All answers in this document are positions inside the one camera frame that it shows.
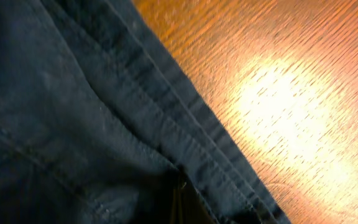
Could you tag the navy blue shorts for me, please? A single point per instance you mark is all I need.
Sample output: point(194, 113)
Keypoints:
point(98, 124)

